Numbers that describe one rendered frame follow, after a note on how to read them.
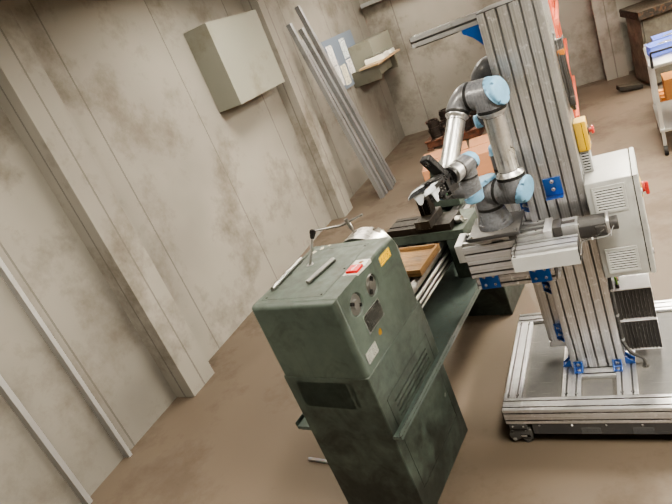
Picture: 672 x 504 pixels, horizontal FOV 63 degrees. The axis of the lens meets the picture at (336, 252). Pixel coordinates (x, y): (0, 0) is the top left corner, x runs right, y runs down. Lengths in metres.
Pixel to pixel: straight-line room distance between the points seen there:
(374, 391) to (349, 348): 0.24
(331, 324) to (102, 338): 2.57
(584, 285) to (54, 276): 3.40
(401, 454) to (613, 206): 1.41
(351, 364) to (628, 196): 1.35
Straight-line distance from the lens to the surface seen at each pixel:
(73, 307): 4.41
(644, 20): 8.42
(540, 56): 2.48
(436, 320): 3.23
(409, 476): 2.75
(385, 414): 2.52
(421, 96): 10.24
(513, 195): 2.40
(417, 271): 3.01
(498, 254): 2.59
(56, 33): 5.01
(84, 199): 4.36
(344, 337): 2.29
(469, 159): 2.16
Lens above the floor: 2.19
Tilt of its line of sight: 20 degrees down
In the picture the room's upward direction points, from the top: 23 degrees counter-clockwise
